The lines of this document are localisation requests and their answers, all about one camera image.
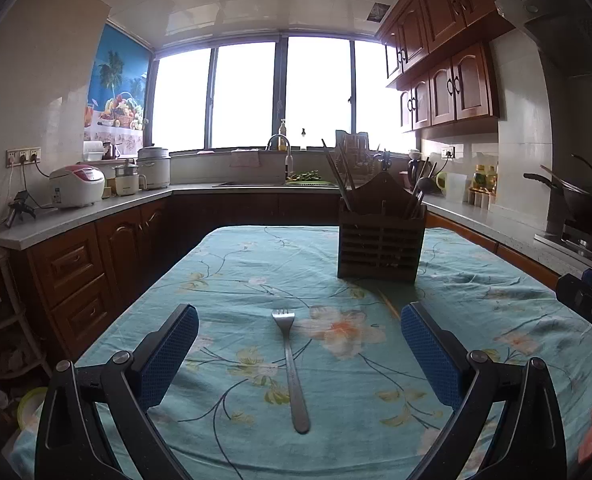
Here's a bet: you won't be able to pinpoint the wooden wall cabinets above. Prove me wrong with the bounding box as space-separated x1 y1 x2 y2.
376 0 562 133

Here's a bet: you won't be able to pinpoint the large white cooker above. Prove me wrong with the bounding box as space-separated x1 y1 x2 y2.
136 146 171 191

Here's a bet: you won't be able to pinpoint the dark wooden spoon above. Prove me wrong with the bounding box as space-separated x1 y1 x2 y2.
416 162 439 218

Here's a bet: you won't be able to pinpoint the black wok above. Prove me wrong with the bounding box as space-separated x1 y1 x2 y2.
522 154 592 233

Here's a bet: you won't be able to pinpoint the palm and fruit poster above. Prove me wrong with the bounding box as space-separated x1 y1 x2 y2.
84 22 149 142

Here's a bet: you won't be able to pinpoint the wooden utensil holder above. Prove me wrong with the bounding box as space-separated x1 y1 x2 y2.
337 174 427 283

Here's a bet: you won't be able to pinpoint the metal range hood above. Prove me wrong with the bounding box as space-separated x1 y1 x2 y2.
494 0 592 81

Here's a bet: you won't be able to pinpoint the kitchen window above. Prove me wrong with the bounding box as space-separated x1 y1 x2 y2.
148 35 417 153

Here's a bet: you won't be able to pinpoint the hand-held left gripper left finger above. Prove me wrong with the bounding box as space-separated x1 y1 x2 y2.
34 303 200 480

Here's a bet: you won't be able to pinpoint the dish drying rack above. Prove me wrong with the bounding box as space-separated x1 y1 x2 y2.
335 130 377 173

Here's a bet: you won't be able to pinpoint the dark wooden chopstick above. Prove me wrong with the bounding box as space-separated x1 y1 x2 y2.
377 287 401 322

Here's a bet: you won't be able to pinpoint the white and pink rice cooker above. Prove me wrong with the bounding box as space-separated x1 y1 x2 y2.
49 164 105 209

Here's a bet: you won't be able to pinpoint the clear jug with green handle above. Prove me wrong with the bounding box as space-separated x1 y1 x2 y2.
436 171 469 204

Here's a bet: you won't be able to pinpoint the floral teal tablecloth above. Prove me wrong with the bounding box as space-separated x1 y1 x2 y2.
13 225 592 480

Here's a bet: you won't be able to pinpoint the wall socket strip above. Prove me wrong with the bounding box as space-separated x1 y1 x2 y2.
6 147 42 168

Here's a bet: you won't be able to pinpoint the grey kitchen countertop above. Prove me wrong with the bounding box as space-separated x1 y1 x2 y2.
0 180 592 271

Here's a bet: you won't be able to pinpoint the small white electric pot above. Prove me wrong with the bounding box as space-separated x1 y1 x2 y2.
113 159 147 197

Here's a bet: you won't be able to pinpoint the yellow-green plastic basin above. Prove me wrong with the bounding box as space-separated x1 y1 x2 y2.
16 386 50 431

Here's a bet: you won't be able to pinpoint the pale dish cloth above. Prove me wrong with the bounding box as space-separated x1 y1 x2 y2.
230 149 261 168

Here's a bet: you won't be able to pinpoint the wooden base cabinets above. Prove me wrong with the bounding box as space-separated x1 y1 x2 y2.
8 192 562 361

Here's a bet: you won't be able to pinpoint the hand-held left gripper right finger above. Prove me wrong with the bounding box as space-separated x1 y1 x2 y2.
400 301 569 480

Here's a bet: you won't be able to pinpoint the gas stove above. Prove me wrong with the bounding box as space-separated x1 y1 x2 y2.
533 220 592 273

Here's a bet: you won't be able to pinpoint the metal kitchen faucet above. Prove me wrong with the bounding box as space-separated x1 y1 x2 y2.
267 134 295 183

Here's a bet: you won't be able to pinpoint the metal fork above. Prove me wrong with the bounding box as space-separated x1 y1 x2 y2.
271 308 311 435

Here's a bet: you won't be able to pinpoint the small black tripod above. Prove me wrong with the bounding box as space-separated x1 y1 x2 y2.
6 190 37 228

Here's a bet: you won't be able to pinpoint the ceiling vent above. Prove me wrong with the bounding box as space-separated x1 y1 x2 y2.
366 2 393 24

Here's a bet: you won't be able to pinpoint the white storage rack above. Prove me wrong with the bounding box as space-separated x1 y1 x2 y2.
0 247 51 378

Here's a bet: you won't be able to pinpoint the electric kettle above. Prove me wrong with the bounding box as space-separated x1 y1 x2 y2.
407 149 429 188

